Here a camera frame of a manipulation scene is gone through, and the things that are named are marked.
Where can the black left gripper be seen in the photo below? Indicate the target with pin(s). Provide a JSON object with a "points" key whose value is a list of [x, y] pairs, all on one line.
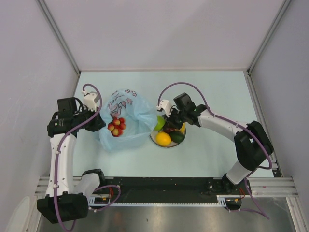
{"points": [[98, 123]]}

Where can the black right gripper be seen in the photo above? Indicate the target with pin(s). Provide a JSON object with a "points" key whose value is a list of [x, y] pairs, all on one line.
{"points": [[170, 121]]}

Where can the yellow fake fruit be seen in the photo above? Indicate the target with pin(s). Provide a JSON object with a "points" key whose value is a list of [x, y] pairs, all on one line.
{"points": [[183, 128]]}

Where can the red fake cherry bunch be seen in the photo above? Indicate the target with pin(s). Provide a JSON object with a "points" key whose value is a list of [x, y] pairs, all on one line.
{"points": [[117, 126]]}

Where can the dark brown fake chestnut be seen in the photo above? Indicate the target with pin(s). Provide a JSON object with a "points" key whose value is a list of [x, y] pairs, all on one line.
{"points": [[168, 129]]}

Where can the green fake apple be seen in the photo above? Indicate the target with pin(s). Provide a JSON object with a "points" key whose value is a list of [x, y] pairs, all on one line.
{"points": [[160, 123]]}

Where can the green fake avocado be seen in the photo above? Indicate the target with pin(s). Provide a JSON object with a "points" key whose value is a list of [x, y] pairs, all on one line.
{"points": [[177, 136]]}

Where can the yellow fake lemon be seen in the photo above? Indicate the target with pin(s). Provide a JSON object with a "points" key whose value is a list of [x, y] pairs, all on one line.
{"points": [[163, 139]]}

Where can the round printed white plate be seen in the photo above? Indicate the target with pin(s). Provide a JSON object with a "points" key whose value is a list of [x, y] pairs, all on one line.
{"points": [[154, 134]]}

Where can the light blue printed plastic bag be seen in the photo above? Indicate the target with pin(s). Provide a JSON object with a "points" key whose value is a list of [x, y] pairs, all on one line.
{"points": [[139, 115]]}

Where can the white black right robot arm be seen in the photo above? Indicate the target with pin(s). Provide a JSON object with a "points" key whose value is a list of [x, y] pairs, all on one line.
{"points": [[252, 144]]}

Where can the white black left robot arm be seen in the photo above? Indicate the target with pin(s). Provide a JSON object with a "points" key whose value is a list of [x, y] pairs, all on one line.
{"points": [[63, 200]]}

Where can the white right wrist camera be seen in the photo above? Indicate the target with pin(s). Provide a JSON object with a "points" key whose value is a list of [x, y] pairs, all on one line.
{"points": [[166, 106]]}

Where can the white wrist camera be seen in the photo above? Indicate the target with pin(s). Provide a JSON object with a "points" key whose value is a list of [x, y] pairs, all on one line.
{"points": [[90, 100], [166, 106]]}

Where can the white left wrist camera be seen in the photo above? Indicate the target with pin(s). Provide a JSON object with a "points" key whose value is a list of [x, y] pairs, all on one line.
{"points": [[90, 100]]}

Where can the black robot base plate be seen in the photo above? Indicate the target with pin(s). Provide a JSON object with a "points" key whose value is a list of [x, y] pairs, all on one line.
{"points": [[175, 191]]}

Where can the white slotted cable duct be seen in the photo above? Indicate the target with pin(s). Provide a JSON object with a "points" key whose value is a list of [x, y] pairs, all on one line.
{"points": [[222, 201]]}

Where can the aluminium frame rail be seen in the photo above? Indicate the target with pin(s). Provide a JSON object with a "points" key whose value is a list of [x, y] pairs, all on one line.
{"points": [[272, 187]]}

